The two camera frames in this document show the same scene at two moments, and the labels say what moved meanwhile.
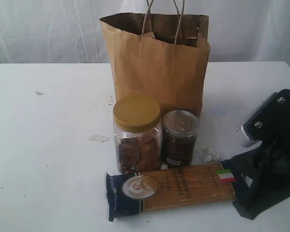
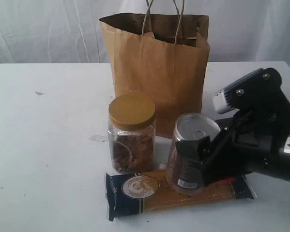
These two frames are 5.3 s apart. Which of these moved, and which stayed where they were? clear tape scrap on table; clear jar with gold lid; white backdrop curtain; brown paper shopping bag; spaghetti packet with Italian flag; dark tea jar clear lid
Moved: dark tea jar clear lid; clear jar with gold lid
Stayed: white backdrop curtain; clear tape scrap on table; brown paper shopping bag; spaghetti packet with Italian flag
